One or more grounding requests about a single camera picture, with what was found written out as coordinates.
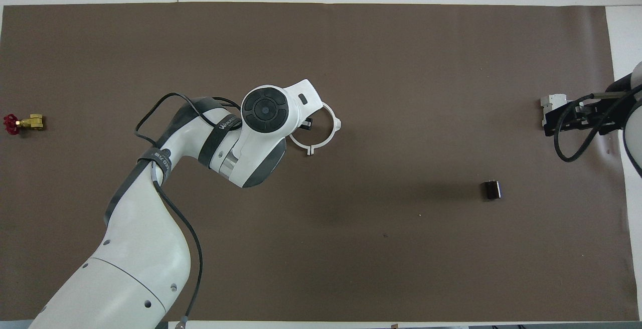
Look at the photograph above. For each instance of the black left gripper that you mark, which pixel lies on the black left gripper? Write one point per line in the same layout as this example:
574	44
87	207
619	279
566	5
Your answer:
307	123

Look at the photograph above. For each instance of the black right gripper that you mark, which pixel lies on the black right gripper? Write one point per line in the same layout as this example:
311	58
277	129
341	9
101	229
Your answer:
609	108

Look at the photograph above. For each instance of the white half pipe clamp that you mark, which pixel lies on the white half pipe clamp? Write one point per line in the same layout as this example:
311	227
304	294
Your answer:
300	145
338	124

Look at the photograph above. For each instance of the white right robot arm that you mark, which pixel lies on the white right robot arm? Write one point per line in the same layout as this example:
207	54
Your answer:
636	133

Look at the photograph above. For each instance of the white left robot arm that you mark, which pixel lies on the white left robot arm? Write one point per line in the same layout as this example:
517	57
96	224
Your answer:
140	249

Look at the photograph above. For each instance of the white circuit breaker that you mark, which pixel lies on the white circuit breaker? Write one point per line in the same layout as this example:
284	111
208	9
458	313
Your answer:
550	102

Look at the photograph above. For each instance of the dark brown small cylinder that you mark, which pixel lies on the dark brown small cylinder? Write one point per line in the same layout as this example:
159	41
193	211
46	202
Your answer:
491	190

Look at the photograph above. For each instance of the brown table mat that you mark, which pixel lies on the brown table mat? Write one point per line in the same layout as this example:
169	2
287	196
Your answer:
401	259

